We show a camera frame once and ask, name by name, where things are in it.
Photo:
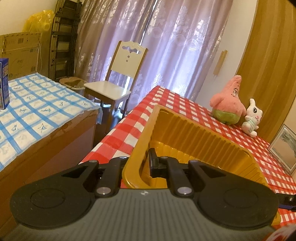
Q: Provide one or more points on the cardboard box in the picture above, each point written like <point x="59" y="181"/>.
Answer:
<point x="23" y="55"/>

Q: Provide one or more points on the person's red white clothing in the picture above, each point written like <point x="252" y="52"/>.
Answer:
<point x="285" y="233"/>

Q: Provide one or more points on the blue checked cloth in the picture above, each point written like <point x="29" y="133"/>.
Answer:
<point x="39" y="109"/>

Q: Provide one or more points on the red checked tablecloth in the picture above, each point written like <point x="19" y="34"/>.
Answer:
<point x="185" y="106"/>

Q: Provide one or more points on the glass picture frame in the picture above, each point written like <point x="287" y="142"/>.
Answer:
<point x="285" y="146"/>

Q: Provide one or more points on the wooden wall piece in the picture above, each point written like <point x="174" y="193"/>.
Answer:
<point x="219" y="62"/>

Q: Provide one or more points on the beige plastic basin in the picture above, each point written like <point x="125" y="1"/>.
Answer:
<point x="74" y="83"/>

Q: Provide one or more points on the purple patterned curtain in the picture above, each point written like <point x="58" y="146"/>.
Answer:
<point x="161" y="41"/>

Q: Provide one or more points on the wooden door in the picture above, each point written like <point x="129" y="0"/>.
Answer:
<point x="270" y="58"/>

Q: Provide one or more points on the folded black step ladder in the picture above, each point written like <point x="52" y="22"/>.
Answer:
<point x="64" y="39"/>

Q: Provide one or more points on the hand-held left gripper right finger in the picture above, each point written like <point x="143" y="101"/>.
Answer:
<point x="153" y="165"/>

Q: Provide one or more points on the yellow plastic bag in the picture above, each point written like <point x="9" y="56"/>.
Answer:
<point x="39" y="20"/>

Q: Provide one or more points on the white bunny plush toy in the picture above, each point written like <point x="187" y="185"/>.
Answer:
<point x="252" y="118"/>

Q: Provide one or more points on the yellow plastic tray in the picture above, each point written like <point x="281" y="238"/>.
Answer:
<point x="196" y="141"/>

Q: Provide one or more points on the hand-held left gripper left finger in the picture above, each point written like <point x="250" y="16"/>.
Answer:
<point x="116" y="171"/>

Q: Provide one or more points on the blue carton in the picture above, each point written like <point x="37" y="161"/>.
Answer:
<point x="4" y="83"/>

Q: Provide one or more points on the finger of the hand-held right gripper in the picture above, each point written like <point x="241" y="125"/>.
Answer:
<point x="286" y="201"/>

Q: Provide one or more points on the white wooden chair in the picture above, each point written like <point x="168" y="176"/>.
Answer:
<point x="111" y="89"/>

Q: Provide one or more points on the pink starfish plush toy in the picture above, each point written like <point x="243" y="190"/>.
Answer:
<point x="227" y="102"/>

